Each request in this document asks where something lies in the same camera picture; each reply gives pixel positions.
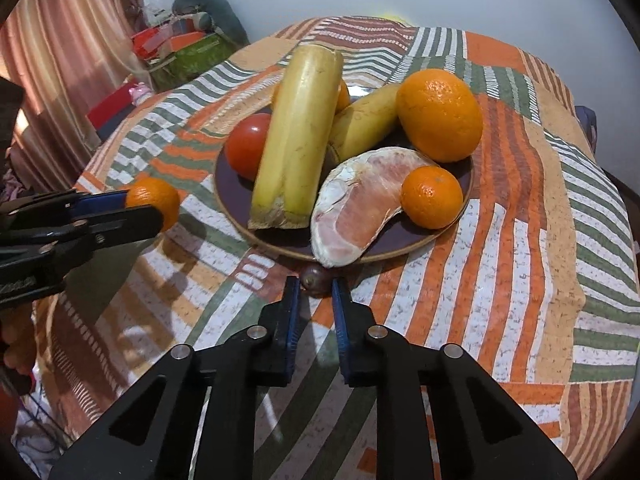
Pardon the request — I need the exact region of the small dark red date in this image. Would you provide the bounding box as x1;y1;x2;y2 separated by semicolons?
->
300;265;334;297

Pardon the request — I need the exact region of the red gift bag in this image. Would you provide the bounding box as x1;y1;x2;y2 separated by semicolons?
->
131;25;207;60

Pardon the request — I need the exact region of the yellow banana piece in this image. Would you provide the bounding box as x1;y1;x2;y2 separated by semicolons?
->
327;82;403;163

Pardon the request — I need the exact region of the person's left hand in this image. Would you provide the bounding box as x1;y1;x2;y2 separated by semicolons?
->
0;305;38;378

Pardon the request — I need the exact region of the purple plate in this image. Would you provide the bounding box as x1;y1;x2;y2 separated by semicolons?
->
212;85;475;264

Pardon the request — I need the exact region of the green patterned box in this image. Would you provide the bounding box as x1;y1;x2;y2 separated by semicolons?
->
147;35;242;92

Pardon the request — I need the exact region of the peeled pomelo segment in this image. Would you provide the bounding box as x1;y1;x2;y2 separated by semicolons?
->
310;146;441;268

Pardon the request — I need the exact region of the striped patchwork blanket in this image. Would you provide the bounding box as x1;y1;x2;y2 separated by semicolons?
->
30;15;640;480

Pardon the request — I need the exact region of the large orange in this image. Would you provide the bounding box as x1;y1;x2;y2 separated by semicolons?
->
396;68;484;163

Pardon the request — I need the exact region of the striped brown curtain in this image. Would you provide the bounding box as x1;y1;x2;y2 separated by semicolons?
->
0;0;147;191

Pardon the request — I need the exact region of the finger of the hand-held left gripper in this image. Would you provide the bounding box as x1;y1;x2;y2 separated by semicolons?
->
0;190;132;233
0;204;165;263

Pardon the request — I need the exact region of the red box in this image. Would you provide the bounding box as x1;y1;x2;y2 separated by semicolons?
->
87;85;151;137

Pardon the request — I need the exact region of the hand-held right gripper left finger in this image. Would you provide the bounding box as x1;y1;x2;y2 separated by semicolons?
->
47;275;303;480

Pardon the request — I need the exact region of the blue grey chair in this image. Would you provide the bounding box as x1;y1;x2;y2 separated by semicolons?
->
575;105;599;157

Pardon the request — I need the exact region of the red tomato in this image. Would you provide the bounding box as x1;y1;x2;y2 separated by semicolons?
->
225;113;273;181

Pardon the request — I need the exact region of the small tangerine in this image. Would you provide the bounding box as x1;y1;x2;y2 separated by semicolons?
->
400;165;464;229
125;177;181;233

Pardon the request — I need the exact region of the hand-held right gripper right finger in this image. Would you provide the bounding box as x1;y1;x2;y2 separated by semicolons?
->
331;277;593;480

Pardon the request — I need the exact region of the grey plush pillow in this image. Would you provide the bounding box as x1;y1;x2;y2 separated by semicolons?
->
172;0;251;47

